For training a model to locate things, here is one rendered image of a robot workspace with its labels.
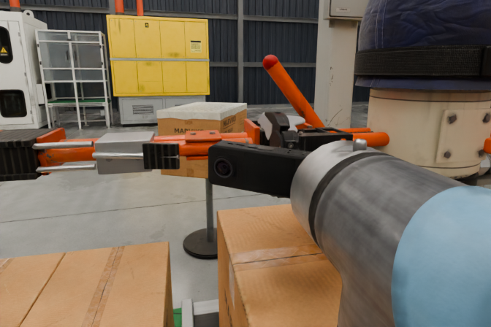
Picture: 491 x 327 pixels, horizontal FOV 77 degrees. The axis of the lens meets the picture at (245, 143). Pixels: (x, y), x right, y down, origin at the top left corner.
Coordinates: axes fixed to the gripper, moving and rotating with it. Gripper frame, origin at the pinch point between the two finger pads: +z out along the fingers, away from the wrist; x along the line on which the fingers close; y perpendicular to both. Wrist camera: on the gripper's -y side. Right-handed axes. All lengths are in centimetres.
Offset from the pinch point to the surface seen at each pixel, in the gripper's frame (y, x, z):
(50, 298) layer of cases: -54, -59, 51
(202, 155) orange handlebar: -8.7, -1.1, -2.1
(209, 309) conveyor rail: -6, -54, 30
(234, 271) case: -4.4, -18.9, -3.6
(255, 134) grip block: -1.6, 1.9, -3.9
